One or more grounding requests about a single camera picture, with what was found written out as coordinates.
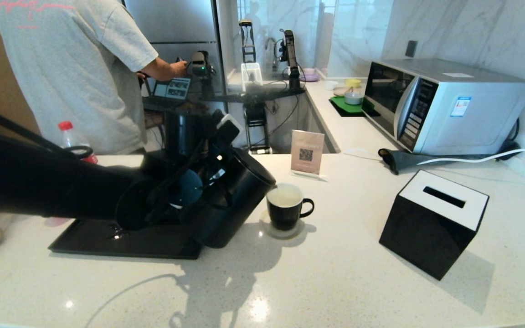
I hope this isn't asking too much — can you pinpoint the black electric kettle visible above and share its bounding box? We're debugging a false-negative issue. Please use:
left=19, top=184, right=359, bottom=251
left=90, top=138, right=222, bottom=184
left=194, top=147, right=277, bottom=249

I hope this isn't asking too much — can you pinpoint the brown wooden desk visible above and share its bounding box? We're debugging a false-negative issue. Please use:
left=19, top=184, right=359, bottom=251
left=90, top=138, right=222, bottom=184
left=144, top=101, right=209, bottom=153

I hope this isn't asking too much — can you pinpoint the black mug white inside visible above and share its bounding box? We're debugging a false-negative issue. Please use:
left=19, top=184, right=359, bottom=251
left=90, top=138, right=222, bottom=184
left=266, top=183, right=314, bottom=231

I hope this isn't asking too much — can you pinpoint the open laptop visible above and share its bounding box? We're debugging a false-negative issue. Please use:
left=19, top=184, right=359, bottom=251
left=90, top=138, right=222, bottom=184
left=143, top=77, right=191, bottom=112

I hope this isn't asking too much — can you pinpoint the QR code sign stand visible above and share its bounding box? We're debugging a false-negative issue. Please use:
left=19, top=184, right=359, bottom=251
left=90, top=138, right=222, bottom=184
left=290, top=130, right=325, bottom=179

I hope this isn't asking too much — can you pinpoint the round translucent coaster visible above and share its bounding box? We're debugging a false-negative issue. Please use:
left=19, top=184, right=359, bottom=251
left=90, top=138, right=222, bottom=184
left=259, top=210, right=307, bottom=240

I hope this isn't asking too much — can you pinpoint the black serving tray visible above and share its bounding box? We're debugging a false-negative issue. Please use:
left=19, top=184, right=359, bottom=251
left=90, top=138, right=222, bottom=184
left=48, top=218, right=204, bottom=260

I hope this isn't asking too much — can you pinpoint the black upright stand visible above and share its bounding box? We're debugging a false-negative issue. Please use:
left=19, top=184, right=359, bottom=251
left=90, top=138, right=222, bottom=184
left=239, top=19, right=257, bottom=63

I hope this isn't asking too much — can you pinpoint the chrome kitchen faucet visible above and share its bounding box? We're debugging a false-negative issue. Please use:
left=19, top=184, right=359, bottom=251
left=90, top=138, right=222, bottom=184
left=265, top=37, right=278, bottom=73

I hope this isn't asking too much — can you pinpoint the clear water bottle red cap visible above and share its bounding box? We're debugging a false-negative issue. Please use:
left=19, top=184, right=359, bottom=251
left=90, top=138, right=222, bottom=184
left=58, top=121, right=99, bottom=164

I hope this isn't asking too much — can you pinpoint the green mat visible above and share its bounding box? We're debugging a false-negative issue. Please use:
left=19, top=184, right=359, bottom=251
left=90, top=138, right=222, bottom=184
left=329, top=95, right=375, bottom=118

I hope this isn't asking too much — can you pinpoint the silver refrigerator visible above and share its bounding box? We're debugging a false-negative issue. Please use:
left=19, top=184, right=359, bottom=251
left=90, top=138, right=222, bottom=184
left=124, top=0, right=233, bottom=151

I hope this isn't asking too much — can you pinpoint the person in grey t-shirt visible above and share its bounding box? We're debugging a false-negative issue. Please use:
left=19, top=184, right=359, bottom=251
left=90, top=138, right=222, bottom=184
left=0, top=0, right=188, bottom=155

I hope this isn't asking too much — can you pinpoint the dark grey cloth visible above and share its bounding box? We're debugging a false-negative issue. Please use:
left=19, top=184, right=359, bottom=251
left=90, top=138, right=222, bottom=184
left=377, top=149, right=504, bottom=176

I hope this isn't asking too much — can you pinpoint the black tissue box white top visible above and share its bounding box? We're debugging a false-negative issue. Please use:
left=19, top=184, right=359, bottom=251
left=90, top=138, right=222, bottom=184
left=379, top=170, right=489, bottom=280

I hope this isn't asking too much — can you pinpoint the silver microwave oven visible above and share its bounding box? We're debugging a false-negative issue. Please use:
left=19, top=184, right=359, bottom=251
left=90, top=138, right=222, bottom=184
left=362, top=58, right=525, bottom=156

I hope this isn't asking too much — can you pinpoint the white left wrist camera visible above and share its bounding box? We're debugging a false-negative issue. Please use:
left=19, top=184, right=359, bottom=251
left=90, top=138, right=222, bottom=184
left=214, top=114, right=241, bottom=149

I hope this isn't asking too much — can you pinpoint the white wire rack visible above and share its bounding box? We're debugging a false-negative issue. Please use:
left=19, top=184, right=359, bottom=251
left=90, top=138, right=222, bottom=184
left=241, top=63, right=263, bottom=92

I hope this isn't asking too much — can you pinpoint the camera on tripod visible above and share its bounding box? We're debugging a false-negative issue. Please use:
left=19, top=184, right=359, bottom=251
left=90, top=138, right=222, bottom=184
left=187, top=51, right=216, bottom=98

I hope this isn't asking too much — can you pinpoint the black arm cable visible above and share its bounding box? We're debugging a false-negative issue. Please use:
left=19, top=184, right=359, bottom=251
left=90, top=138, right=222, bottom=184
left=0, top=102, right=93, bottom=160

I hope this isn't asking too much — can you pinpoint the white power cable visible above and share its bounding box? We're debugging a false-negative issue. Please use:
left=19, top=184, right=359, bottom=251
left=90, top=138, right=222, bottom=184
left=417, top=142, right=525, bottom=166

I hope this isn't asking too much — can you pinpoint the black power cable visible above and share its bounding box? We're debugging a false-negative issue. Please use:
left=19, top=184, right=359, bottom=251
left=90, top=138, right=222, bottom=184
left=495, top=119, right=525, bottom=160

